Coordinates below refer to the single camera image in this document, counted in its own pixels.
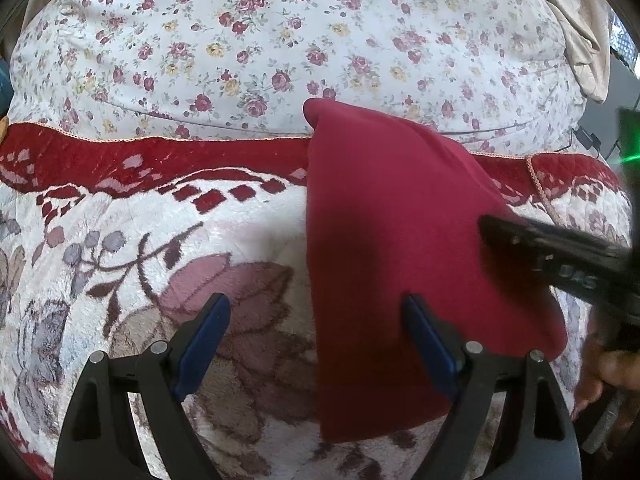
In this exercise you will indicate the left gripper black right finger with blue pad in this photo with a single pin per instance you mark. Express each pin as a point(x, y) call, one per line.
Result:
point(516, 396)

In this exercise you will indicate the red and white plush blanket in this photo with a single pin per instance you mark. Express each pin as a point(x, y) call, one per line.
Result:
point(109, 246)

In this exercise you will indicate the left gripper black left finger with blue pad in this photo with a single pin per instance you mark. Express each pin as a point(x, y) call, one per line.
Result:
point(116, 400)

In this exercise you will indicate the beige cloth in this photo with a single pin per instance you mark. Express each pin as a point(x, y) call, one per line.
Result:
point(587, 30)

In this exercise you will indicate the person's right hand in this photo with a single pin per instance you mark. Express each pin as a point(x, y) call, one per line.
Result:
point(610, 364)

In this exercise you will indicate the white floral quilt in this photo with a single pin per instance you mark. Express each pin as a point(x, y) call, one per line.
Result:
point(491, 74)

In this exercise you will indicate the dark red small garment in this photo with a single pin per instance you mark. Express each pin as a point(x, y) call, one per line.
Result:
point(392, 210)

